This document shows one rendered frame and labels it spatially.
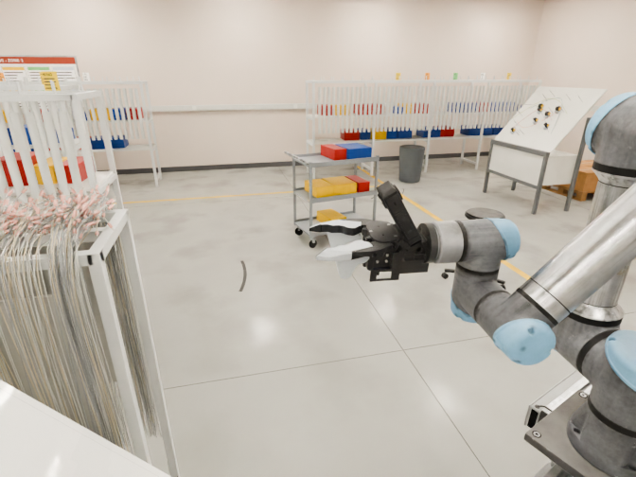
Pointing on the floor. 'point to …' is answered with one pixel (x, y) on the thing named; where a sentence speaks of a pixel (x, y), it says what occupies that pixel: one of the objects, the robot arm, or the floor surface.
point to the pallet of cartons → (586, 181)
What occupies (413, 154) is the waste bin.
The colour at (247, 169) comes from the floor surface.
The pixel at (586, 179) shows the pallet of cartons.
